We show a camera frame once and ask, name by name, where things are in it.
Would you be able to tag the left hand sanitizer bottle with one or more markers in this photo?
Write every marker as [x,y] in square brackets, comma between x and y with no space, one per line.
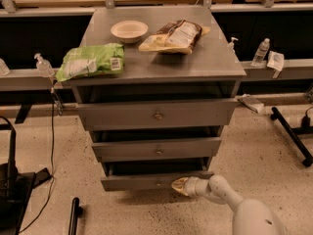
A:
[43,66]

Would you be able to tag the grey metal drawer cabinet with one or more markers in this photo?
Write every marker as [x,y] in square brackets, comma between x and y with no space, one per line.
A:
[212,71]

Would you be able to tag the grey drawer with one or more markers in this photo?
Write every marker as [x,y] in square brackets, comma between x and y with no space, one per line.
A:
[146,175]
[148,150]
[156,114]

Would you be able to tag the green chip bag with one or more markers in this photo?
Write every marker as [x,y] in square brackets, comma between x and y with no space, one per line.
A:
[91,61]

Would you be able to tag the white paper bowl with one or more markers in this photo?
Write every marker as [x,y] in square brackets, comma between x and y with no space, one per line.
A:
[129,31]

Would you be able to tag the black bar on floor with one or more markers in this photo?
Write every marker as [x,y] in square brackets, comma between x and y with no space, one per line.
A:
[75,213]

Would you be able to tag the folded cloth on ledge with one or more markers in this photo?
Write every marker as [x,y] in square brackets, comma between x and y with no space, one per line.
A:
[252,103]

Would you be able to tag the clear water bottle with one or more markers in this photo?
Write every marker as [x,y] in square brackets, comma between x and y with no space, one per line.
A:
[261,52]

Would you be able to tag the white wipe packet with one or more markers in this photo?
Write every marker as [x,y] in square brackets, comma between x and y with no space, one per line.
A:
[275,61]

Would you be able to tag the small pump bottle right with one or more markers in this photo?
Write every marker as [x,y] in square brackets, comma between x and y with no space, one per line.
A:
[231,44]

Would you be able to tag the grey middle drawer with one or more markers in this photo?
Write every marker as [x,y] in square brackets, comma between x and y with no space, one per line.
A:
[148,150]

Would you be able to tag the brown yellow snack bag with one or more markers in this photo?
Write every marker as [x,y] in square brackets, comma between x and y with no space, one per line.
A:
[177,37]

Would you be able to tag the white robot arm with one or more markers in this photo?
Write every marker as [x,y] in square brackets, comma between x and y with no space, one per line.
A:
[250,216]

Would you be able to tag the grey top drawer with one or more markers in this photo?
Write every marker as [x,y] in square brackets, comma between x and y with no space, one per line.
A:
[156,114]

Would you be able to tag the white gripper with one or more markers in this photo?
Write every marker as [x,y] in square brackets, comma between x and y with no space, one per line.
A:
[195,186]

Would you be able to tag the grey bottom drawer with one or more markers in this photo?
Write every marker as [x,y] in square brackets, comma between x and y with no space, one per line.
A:
[146,175]

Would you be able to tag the black stand base right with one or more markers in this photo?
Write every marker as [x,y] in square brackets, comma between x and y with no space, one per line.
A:
[295,132]

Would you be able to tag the black stand left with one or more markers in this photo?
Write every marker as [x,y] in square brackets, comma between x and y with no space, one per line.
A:
[15,187]

